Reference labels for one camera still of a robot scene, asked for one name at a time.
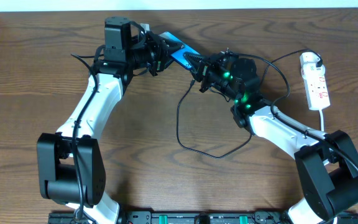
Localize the blue Galaxy smartphone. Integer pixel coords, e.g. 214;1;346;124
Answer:
160;32;199;70

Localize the white USB charger plug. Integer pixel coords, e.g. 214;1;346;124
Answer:
300;51;323;70

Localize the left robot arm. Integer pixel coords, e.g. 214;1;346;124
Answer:
37;17;184;223

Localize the black USB charging cable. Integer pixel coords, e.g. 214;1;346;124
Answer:
176;49;324;159

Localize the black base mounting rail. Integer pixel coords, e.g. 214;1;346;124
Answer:
47;210;358;224

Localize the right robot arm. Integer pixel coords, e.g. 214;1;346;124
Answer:
183;51;358;223

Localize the white power strip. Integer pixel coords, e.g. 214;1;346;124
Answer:
301;68;331;111

